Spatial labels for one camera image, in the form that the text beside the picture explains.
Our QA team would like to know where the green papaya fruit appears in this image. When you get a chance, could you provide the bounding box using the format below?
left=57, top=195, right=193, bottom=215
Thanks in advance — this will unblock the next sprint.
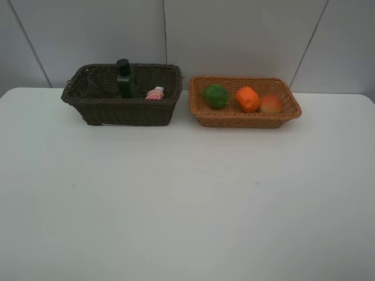
left=203, top=84, right=229, bottom=109

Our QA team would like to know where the pink lotion bottle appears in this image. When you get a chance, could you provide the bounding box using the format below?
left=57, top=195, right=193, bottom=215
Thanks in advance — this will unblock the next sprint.
left=145, top=87, right=164, bottom=100

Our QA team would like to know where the orange tangerine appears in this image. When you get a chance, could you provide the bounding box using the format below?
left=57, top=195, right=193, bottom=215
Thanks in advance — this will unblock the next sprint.
left=236, top=87, right=260, bottom=113

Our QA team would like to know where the black pump bottle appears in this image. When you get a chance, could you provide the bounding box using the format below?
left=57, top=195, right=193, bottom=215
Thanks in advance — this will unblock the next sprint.
left=116, top=59, right=140, bottom=99

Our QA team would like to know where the peach fruit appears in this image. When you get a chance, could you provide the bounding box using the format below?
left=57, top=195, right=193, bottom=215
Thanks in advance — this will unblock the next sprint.
left=259, top=95, right=283, bottom=114

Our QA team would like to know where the translucent pink plastic cup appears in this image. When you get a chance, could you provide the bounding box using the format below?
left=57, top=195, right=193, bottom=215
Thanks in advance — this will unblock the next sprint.
left=84, top=78, right=117, bottom=99

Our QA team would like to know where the orange wicker basket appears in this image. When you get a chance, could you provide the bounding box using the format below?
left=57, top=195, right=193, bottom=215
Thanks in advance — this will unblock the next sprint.
left=189, top=76, right=302, bottom=128

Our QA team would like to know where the dark brown wicker basket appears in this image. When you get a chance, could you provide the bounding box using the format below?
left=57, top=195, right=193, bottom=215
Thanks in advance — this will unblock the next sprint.
left=61, top=63, right=182, bottom=126

